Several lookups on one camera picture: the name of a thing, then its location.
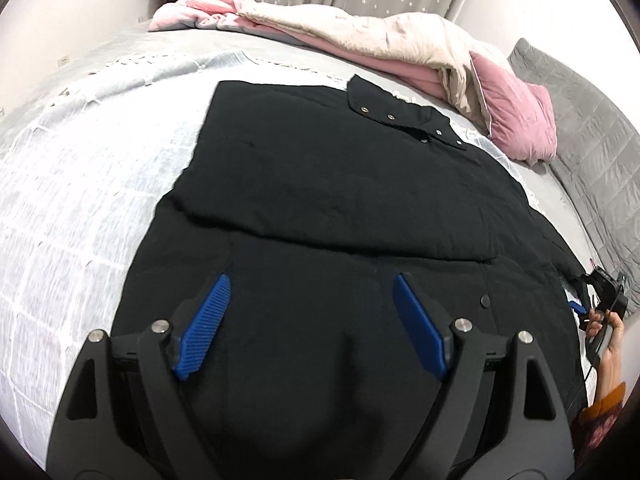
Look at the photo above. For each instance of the person's right forearm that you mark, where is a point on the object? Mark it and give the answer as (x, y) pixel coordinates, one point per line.
(607, 390)

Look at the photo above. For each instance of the black coat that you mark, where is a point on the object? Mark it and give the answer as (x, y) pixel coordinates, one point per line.
(325, 185)

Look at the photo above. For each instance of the grey padded headboard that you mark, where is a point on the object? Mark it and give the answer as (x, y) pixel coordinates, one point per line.
(590, 135)

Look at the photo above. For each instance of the white checkered blanket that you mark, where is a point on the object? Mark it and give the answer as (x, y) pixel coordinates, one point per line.
(75, 210)

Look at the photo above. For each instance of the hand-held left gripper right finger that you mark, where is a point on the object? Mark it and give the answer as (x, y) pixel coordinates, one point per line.
(419, 329)

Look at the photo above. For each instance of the pink and cream quilt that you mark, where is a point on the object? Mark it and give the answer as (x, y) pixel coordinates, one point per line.
(350, 35)

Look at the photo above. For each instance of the person's right hand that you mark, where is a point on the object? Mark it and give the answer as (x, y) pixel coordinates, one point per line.
(600, 324)

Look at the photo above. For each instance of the pink pillow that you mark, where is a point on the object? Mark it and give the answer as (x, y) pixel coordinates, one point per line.
(517, 110)

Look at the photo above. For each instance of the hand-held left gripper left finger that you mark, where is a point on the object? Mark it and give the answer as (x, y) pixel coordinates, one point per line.
(202, 329)

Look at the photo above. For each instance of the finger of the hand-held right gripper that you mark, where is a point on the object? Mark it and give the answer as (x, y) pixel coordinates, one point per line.
(576, 306)

